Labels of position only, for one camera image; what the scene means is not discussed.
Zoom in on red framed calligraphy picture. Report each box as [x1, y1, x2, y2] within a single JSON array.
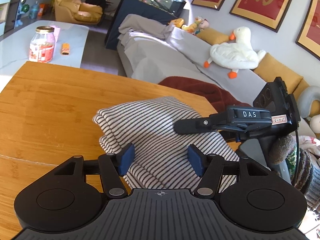
[[230, 0, 292, 32]]

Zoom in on right gloved hand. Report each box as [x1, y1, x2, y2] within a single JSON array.
[[269, 135, 320, 212]]

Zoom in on black white striped garment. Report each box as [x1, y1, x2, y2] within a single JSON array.
[[93, 97, 239, 190]]

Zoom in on orange snack packet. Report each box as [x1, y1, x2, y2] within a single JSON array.
[[61, 43, 70, 55]]

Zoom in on dark blue cabinet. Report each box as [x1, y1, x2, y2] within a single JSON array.
[[105, 0, 177, 50]]

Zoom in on white wall shelf unit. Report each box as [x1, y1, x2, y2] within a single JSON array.
[[0, 0, 21, 36]]

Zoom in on yellow cushion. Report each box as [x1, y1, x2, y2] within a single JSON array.
[[253, 53, 310, 100], [196, 28, 229, 45]]

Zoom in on grey blanket on sofa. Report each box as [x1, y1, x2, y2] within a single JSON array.
[[118, 14, 175, 40]]

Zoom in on glass jar with gold lid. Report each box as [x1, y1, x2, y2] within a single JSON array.
[[29, 26, 55, 63]]

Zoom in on grey sofa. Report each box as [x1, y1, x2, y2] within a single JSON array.
[[117, 13, 320, 140]]

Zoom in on dark red fleece garment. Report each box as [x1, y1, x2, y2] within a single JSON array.
[[159, 76, 250, 113]]

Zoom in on white coffee table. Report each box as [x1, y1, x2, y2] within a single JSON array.
[[1, 20, 89, 89]]

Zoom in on white goose plush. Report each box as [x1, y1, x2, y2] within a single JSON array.
[[204, 27, 266, 79]]

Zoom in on small plush toys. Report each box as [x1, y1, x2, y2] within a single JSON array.
[[168, 17, 209, 35]]

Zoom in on pink small container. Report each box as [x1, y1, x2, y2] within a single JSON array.
[[51, 25, 61, 43]]

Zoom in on yellow armchair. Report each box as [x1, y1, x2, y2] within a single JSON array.
[[54, 0, 103, 25]]

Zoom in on yellow cushion right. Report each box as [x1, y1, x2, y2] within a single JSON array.
[[253, 53, 310, 100]]

